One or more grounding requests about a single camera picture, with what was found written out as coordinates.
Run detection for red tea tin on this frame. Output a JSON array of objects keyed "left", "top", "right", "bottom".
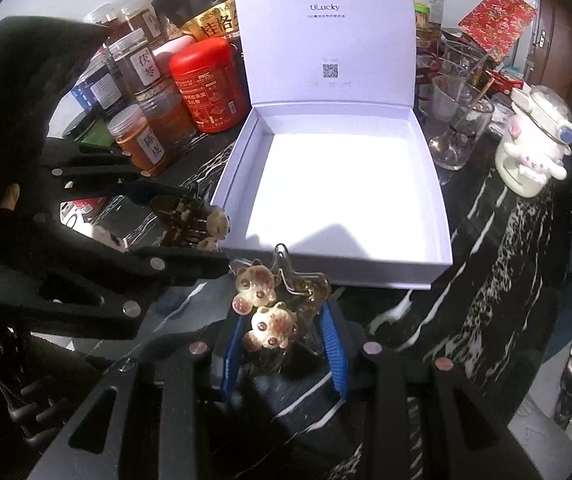
[{"left": 169, "top": 37, "right": 249, "bottom": 133}]

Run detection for oatmeal black gold bag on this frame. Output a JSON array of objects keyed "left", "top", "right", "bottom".
[{"left": 152, "top": 0, "right": 239, "bottom": 41}]

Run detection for orange powder plastic jar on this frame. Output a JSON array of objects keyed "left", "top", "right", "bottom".
[{"left": 107, "top": 104, "right": 169, "bottom": 176}]

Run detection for red patterned gift box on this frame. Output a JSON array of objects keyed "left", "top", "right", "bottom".
[{"left": 458, "top": 0, "right": 536, "bottom": 63}]

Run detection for clear glass with spoon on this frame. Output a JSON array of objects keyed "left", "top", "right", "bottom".
[{"left": 425, "top": 75, "right": 495, "bottom": 171}]

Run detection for blue label bottle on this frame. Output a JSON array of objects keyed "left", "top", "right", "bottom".
[{"left": 71, "top": 58, "right": 124, "bottom": 112}]

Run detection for red label sauce jar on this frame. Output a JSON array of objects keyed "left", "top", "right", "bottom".
[{"left": 60, "top": 197, "right": 107, "bottom": 221}]

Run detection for bear charm hair clip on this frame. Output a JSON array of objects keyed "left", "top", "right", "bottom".
[{"left": 231, "top": 244, "right": 331, "bottom": 356}]

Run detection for dark herb jar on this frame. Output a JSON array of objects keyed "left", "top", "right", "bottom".
[{"left": 109, "top": 28, "right": 162, "bottom": 101}]

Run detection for white open gift box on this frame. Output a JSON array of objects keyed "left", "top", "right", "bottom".
[{"left": 212, "top": 0, "right": 453, "bottom": 289}]

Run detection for cinnamoroll white mug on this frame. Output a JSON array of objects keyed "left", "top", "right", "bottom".
[{"left": 495, "top": 84, "right": 572, "bottom": 198}]

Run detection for dark bow hair clip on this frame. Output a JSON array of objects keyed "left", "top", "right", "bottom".
[{"left": 150, "top": 196, "right": 231, "bottom": 252}]

